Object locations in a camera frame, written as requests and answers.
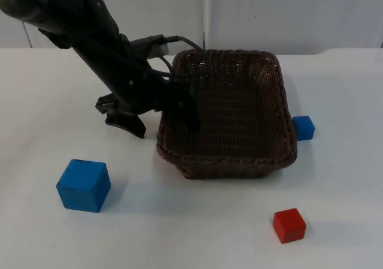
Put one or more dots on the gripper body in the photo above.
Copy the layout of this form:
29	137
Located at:
134	80

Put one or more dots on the small blue cube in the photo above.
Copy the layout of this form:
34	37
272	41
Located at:
304	128

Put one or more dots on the large blue cube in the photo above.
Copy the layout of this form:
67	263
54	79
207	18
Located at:
83	186

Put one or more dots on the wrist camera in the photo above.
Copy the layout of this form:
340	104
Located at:
151	45

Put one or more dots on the dark brown wicker basket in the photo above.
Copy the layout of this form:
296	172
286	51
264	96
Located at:
230	116

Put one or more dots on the red cube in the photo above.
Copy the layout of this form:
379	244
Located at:
289	225

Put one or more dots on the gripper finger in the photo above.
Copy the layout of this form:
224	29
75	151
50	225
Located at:
188	113
127	125

